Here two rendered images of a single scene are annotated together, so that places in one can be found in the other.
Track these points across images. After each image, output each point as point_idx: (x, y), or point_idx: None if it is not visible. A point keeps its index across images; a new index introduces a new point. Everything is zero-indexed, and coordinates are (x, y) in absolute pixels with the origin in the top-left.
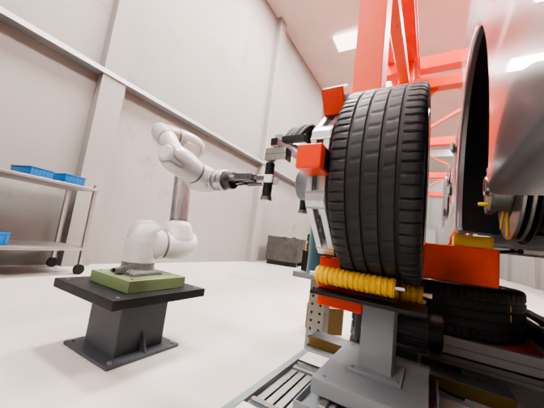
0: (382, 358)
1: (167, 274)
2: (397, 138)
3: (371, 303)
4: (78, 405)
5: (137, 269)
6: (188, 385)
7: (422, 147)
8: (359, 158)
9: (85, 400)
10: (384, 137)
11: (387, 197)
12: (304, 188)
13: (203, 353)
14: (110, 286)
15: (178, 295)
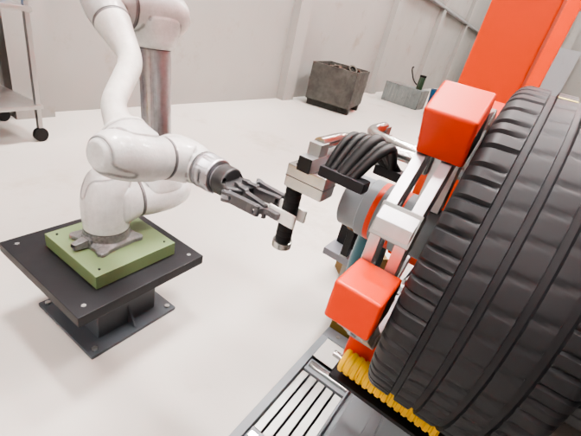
0: None
1: (150, 238)
2: (531, 371)
3: (403, 426)
4: (66, 419)
5: (105, 244)
6: (184, 384)
7: (572, 411)
8: (443, 355)
9: (73, 409)
10: (507, 346)
11: (466, 426)
12: (352, 222)
13: (204, 323)
14: (73, 269)
15: (166, 277)
